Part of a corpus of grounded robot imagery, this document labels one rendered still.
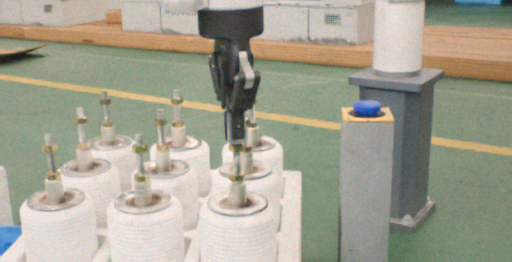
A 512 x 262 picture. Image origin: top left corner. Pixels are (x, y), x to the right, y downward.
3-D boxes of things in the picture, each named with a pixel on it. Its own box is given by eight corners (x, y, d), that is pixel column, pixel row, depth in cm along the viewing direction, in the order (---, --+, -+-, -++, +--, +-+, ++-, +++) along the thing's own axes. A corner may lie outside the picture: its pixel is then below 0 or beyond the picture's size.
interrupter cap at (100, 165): (84, 183, 88) (83, 178, 88) (49, 173, 93) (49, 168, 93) (122, 167, 94) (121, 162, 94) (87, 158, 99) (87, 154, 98)
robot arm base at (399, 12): (383, 66, 130) (385, -18, 125) (427, 70, 125) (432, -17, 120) (365, 75, 123) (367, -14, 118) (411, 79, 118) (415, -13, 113)
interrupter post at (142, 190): (146, 209, 79) (144, 184, 78) (130, 206, 80) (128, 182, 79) (157, 202, 81) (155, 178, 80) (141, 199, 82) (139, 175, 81)
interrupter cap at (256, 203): (257, 222, 74) (257, 217, 74) (197, 214, 77) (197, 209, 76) (275, 198, 80) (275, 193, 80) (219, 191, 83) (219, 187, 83)
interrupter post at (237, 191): (243, 211, 77) (243, 186, 76) (225, 209, 78) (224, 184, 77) (249, 203, 79) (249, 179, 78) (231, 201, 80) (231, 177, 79)
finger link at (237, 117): (228, 96, 74) (230, 138, 75) (236, 101, 71) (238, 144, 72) (240, 95, 74) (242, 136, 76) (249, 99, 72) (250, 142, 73)
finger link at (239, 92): (236, 70, 68) (226, 100, 73) (240, 84, 67) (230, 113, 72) (260, 67, 68) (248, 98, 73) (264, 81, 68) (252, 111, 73)
